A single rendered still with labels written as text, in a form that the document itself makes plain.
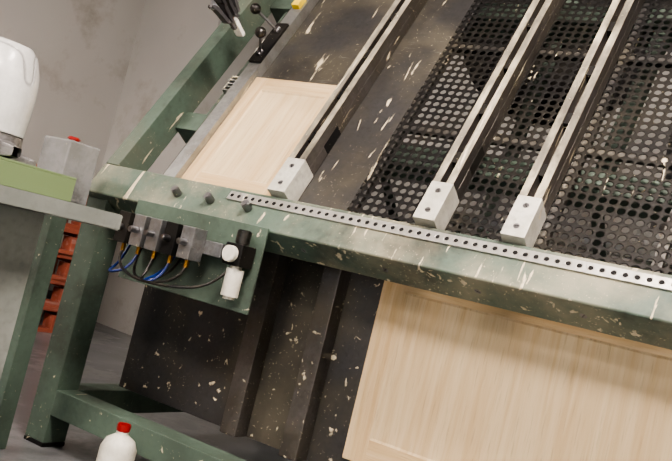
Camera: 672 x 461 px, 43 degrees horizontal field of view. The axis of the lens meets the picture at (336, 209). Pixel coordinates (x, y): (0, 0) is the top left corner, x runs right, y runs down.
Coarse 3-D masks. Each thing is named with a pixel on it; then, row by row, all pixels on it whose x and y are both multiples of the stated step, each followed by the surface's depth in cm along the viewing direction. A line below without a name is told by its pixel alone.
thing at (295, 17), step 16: (288, 16) 300; (304, 16) 302; (288, 32) 296; (272, 48) 290; (256, 64) 287; (240, 80) 284; (224, 96) 281; (240, 96) 281; (224, 112) 275; (208, 128) 272; (192, 144) 269; (176, 160) 266; (192, 160) 266; (176, 176) 262
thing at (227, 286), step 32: (128, 224) 243; (160, 224) 236; (192, 224) 244; (224, 224) 238; (128, 256) 254; (160, 256) 248; (192, 256) 230; (224, 256) 225; (256, 256) 230; (160, 288) 246; (192, 288) 229; (224, 288) 226
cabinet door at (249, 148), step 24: (264, 96) 278; (288, 96) 273; (312, 96) 269; (240, 120) 273; (264, 120) 269; (288, 120) 265; (312, 120) 261; (216, 144) 268; (240, 144) 265; (264, 144) 261; (288, 144) 257; (192, 168) 264; (216, 168) 261; (240, 168) 257; (264, 168) 254; (264, 192) 246
